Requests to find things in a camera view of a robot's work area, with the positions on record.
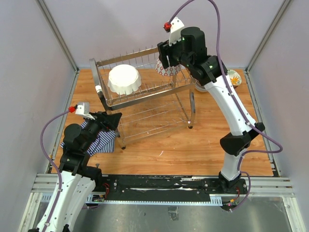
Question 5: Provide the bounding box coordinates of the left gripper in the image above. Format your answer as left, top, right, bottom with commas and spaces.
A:
82, 111, 123, 151

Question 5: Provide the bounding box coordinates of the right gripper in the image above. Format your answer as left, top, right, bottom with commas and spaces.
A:
157, 33, 193, 70

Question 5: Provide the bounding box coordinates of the red diamond pattern bowl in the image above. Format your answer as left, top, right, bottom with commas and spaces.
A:
155, 59, 181, 76

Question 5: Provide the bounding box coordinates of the plain white bowl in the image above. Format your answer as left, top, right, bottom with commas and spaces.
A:
195, 82, 207, 92

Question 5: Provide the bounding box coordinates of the white scalloped bowl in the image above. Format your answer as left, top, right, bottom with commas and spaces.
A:
108, 64, 141, 95

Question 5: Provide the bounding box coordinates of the steel two-tier dish rack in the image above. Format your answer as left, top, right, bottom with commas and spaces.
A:
89, 48, 196, 149

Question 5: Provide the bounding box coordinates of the orange green leaf bowl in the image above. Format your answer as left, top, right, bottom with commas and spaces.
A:
227, 69, 242, 88

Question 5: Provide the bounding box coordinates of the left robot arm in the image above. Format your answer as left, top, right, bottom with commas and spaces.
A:
32, 112, 122, 232

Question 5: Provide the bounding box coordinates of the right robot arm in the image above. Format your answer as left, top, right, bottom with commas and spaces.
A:
157, 23, 265, 193

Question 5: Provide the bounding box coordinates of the blue white striped cloth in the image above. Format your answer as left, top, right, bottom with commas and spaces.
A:
60, 120, 116, 155

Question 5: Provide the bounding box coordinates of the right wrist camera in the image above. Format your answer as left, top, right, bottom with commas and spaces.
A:
164, 17, 184, 46

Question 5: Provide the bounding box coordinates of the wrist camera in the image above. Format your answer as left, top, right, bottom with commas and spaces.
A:
164, 17, 184, 46
68, 102, 95, 120

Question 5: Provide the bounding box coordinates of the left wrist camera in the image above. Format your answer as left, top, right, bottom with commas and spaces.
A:
68, 102, 95, 120

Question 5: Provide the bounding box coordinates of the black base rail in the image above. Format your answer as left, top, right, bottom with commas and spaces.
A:
99, 175, 248, 203

